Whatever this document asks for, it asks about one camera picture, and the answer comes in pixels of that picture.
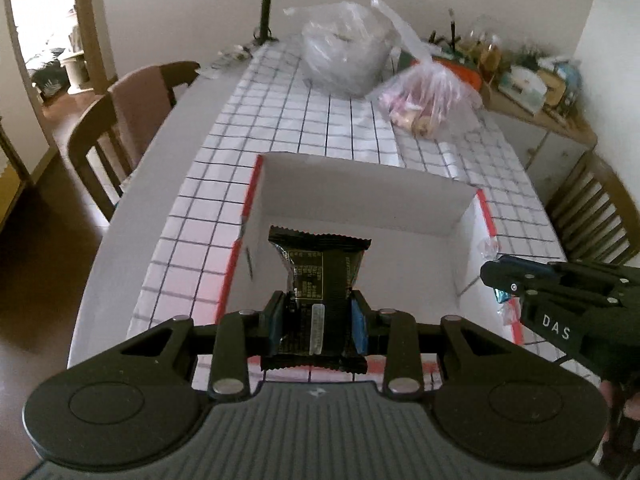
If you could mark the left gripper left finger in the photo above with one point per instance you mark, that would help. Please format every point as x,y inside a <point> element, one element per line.
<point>239,336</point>

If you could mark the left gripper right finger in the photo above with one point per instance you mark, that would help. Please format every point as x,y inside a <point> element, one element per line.
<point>394,335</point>

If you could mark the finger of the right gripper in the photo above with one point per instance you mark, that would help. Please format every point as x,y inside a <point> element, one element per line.
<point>586,284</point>

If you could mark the black snack bar pack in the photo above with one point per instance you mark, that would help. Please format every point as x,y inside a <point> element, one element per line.
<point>313,325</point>

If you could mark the small dark candy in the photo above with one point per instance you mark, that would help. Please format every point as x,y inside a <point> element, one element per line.
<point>497,274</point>

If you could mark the red cardboard box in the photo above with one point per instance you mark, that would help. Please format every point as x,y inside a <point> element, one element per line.
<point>417,240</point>

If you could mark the right wooden chair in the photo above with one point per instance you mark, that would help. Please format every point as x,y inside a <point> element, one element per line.
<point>593,215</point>

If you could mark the wooden chair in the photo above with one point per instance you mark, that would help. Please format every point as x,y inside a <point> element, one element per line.
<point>593,215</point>
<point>120,126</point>

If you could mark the white sideboard cabinet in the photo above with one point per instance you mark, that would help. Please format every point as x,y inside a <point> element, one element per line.
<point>547,150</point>

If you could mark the tissue box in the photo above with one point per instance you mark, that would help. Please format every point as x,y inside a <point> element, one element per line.
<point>524,87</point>

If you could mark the yellow retro radio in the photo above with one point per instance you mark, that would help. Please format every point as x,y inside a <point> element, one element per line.
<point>556,87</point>

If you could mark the pink snack plastic bag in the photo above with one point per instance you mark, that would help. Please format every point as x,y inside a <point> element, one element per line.
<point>426,98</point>

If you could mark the orange lunch bag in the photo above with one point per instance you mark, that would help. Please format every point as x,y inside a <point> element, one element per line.
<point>469,75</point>

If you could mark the amber glass bottle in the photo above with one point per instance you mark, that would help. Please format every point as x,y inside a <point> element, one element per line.
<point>490,57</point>

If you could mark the left wooden chair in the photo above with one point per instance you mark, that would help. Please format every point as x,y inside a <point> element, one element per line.
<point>120,126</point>

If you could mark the clear plastic bag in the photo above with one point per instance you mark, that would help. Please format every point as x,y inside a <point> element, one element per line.
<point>345,46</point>

